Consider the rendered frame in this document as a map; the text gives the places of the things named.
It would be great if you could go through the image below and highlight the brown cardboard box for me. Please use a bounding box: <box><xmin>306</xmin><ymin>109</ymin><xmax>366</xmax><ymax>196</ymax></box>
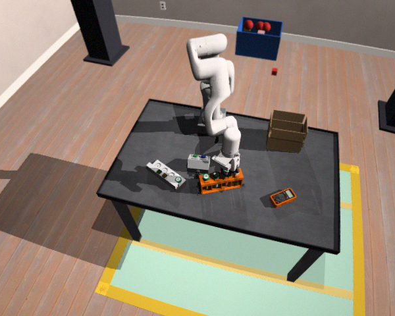
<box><xmin>266</xmin><ymin>110</ymin><xmax>308</xmax><ymax>153</ymax></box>

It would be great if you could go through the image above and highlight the orange pocket multimeter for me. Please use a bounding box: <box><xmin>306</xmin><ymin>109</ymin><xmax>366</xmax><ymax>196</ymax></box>
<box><xmin>269</xmin><ymin>188</ymin><xmax>296</xmax><ymax>208</ymax></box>

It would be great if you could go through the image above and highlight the orange tube holder plate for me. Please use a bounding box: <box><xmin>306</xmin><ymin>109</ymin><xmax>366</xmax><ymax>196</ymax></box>
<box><xmin>199</xmin><ymin>168</ymin><xmax>244</xmax><ymax>194</ymax></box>

